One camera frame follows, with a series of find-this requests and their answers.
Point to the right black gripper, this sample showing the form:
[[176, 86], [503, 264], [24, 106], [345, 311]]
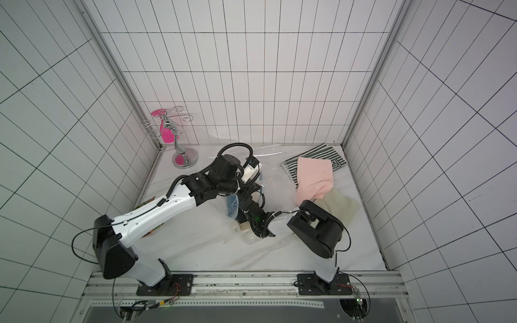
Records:
[[257, 223]]

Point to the blue and cream towel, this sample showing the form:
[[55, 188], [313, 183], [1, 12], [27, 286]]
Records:
[[234, 187]]

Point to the clear plastic vacuum bag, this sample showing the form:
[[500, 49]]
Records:
[[242, 151]]

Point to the pink towel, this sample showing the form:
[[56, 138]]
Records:
[[315, 179]]

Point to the light green towel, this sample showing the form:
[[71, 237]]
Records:
[[339, 205]]

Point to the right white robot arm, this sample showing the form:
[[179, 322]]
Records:
[[319, 229]]

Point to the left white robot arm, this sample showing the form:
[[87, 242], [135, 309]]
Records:
[[114, 239]]

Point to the green striped Doraemon towel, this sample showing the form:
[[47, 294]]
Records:
[[320, 152]]

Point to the chrome cup holder stand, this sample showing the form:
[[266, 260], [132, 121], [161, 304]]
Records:
[[183, 157]]

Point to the pink plastic cup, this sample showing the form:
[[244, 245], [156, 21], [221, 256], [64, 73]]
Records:
[[167, 126]]

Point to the colourful snack packet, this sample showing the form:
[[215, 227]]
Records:
[[148, 218]]

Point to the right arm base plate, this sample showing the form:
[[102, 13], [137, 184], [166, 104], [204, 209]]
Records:
[[312, 285]]

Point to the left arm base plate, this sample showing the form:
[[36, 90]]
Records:
[[171, 285]]

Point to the aluminium mounting rail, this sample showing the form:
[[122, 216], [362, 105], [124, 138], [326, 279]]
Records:
[[250, 285]]

